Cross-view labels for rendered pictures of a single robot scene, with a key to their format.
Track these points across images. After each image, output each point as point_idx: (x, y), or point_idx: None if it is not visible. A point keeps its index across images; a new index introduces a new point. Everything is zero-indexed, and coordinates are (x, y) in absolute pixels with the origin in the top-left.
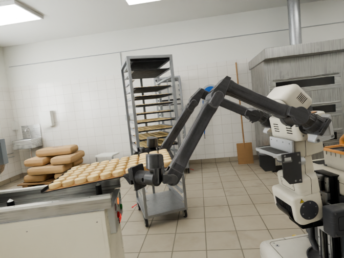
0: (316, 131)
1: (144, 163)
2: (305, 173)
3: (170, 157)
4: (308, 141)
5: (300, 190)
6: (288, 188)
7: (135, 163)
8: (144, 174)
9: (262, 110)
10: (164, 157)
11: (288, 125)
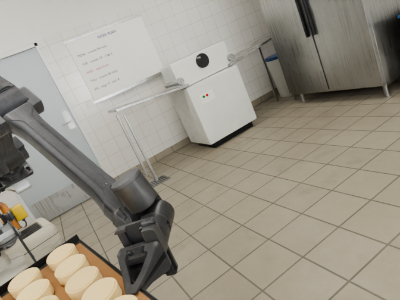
0: (24, 173)
1: (47, 299)
2: (10, 259)
3: (21, 272)
4: (19, 192)
5: None
6: None
7: None
8: (161, 214)
9: (3, 144)
10: (15, 284)
11: (9, 171)
